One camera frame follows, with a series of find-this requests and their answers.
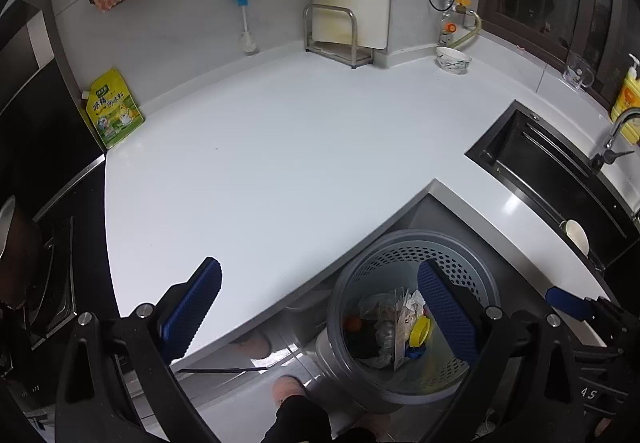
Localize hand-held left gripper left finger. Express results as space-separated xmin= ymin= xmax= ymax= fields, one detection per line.
xmin=54 ymin=255 xmax=223 ymax=443

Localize person's leg black trousers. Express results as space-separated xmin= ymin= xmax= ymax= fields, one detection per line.
xmin=262 ymin=393 xmax=376 ymax=443

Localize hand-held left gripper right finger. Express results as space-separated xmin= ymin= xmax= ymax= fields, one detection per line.
xmin=417 ymin=259 xmax=586 ymax=443

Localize black kitchen sink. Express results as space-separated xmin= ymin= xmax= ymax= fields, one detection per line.
xmin=465 ymin=99 xmax=640 ymax=271

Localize white cup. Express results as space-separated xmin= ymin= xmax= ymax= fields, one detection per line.
xmin=559 ymin=219 xmax=591 ymax=256

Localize metal pan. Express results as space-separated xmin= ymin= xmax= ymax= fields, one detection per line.
xmin=0 ymin=196 xmax=43 ymax=314

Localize black cabinet handle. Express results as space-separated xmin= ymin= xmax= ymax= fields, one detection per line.
xmin=177 ymin=363 xmax=268 ymax=375

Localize thin clear plastic bag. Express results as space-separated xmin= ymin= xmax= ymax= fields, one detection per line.
xmin=357 ymin=293 xmax=396 ymax=319

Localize yellow plastic lid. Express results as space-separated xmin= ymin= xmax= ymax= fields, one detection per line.
xmin=409 ymin=315 xmax=432 ymax=348

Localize green yellow seasoning pouch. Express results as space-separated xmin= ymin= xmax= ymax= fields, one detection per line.
xmin=82 ymin=68 xmax=146 ymax=151

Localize grey perforated trash bin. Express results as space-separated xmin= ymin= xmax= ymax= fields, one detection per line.
xmin=315 ymin=229 xmax=502 ymax=416

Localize yellow gas hose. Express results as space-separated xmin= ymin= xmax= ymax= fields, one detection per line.
xmin=440 ymin=12 xmax=483 ymax=49

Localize clear glass mug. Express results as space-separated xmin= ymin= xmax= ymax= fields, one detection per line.
xmin=562 ymin=52 xmax=596 ymax=91

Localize white printed paper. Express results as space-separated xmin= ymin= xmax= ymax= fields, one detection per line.
xmin=397 ymin=290 xmax=426 ymax=324

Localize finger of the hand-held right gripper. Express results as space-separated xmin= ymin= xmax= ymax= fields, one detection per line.
xmin=545 ymin=286 xmax=640 ymax=349

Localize white blue bottle brush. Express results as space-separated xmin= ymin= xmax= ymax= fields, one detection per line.
xmin=236 ymin=0 xmax=260 ymax=55

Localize black integrated stove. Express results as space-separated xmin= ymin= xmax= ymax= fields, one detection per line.
xmin=0 ymin=0 xmax=166 ymax=443

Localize metal cutting board rack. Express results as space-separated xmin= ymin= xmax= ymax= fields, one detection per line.
xmin=303 ymin=4 xmax=376 ymax=70

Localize pink slipper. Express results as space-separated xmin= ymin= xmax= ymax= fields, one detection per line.
xmin=271 ymin=375 xmax=308 ymax=406
xmin=232 ymin=330 xmax=273 ymax=360

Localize yellow dish soap bottle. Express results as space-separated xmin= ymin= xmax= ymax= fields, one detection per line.
xmin=611 ymin=54 xmax=640 ymax=144

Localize dark grey cloth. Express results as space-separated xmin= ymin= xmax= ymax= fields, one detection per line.
xmin=347 ymin=323 xmax=386 ymax=359

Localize white patterned bowl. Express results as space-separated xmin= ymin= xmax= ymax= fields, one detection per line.
xmin=435 ymin=46 xmax=473 ymax=75

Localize chrome faucet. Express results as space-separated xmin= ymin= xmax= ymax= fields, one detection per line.
xmin=590 ymin=107 xmax=640 ymax=174

